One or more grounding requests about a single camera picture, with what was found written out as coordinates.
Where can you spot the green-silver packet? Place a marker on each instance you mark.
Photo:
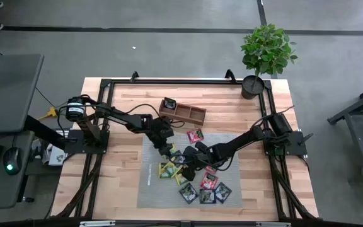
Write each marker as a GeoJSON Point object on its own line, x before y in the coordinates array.
{"type": "Point", "coordinates": [172, 148]}

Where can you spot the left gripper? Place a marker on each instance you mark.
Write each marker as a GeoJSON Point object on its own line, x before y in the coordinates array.
{"type": "Point", "coordinates": [161, 132]}

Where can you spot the silver aluminium rail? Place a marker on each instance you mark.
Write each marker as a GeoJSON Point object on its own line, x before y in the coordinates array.
{"type": "Point", "coordinates": [62, 133]}

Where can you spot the green tea packet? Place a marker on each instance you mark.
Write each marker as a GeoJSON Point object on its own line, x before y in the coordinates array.
{"type": "Point", "coordinates": [181, 179]}

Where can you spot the white printed box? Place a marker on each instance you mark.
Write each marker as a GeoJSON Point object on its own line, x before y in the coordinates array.
{"type": "Point", "coordinates": [57, 156]}

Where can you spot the wooden three-compartment organizer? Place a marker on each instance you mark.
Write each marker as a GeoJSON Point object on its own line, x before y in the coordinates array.
{"type": "Point", "coordinates": [197, 115]}

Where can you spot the silver foil packet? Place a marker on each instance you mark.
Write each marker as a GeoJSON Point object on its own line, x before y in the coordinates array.
{"type": "Point", "coordinates": [188, 193]}

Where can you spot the grey woven table mat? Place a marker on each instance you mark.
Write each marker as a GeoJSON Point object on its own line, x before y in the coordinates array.
{"type": "Point", "coordinates": [156, 195]}

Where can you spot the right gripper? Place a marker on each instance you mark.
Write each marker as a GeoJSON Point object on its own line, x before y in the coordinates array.
{"type": "Point", "coordinates": [200, 157]}

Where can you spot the yellow lemon tea packet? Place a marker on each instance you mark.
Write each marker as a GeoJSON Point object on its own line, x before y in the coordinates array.
{"type": "Point", "coordinates": [162, 171]}
{"type": "Point", "coordinates": [172, 168]}

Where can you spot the white label strip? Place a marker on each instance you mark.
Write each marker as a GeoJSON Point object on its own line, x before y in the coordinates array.
{"type": "Point", "coordinates": [149, 179]}

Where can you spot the black computer mouse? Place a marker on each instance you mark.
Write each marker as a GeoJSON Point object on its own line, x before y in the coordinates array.
{"type": "Point", "coordinates": [12, 159]}

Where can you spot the dark tea packet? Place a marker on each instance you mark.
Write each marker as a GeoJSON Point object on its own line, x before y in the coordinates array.
{"type": "Point", "coordinates": [223, 192]}
{"type": "Point", "coordinates": [207, 196]}
{"type": "Point", "coordinates": [169, 103]}
{"type": "Point", "coordinates": [177, 158]}

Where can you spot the yellow power plug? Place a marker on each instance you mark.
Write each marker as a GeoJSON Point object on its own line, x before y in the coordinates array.
{"type": "Point", "coordinates": [51, 113]}

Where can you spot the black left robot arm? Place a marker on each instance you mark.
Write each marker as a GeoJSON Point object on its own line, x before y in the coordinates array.
{"type": "Point", "coordinates": [124, 119]}

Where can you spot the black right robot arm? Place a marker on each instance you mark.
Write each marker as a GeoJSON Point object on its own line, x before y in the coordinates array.
{"type": "Point", "coordinates": [241, 142]}

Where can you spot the black desk support beam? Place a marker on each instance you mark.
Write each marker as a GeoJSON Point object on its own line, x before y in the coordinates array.
{"type": "Point", "coordinates": [43, 132]}

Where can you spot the green potted plant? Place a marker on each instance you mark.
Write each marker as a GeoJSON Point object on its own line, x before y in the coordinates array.
{"type": "Point", "coordinates": [266, 50]}

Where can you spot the black metal stand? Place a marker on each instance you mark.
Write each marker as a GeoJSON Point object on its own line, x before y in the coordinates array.
{"type": "Point", "coordinates": [358, 145]}

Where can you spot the silver frame bracket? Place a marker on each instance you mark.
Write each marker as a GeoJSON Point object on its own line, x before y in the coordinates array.
{"type": "Point", "coordinates": [273, 224]}
{"type": "Point", "coordinates": [96, 223]}

